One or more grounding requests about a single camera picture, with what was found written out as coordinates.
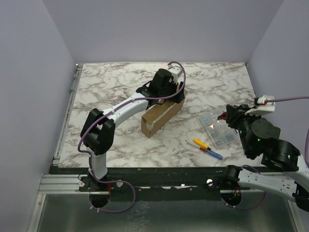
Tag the red black utility knife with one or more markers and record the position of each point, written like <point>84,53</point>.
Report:
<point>223,116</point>

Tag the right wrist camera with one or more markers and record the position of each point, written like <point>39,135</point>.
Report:
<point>261,106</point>

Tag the black front mounting rail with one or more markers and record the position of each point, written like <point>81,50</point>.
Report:
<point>161,184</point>

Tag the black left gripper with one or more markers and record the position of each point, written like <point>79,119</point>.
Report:
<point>177,98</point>

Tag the blue red handled screwdriver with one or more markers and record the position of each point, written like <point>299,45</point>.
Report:
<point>207,151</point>

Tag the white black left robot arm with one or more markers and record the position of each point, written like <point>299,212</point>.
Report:
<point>98,132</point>

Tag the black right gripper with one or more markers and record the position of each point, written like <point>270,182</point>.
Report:
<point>231,113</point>

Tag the aluminium frame rail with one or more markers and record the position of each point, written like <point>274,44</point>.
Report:
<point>60,142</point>

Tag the brown cardboard express box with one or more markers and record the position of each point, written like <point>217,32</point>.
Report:
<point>158,116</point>

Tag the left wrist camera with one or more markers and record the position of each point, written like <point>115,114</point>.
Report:
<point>176,71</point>

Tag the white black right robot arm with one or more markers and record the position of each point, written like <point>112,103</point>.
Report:
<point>260,137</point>

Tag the yellow handled screwdriver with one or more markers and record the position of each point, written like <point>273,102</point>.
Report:
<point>201,144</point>

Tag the clear plastic parts box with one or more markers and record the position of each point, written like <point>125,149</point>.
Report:
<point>218,131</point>

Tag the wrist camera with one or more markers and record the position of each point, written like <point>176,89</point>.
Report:
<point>176,71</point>
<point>261,106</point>

